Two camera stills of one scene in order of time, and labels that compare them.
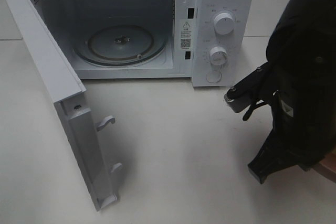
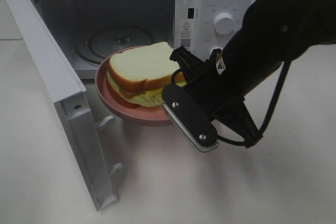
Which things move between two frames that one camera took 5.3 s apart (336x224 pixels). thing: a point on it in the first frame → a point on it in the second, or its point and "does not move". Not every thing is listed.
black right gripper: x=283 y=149 → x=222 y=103
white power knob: x=223 y=23 does not move
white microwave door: x=63 y=84 does not move
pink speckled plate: x=326 y=167 → x=155 y=116
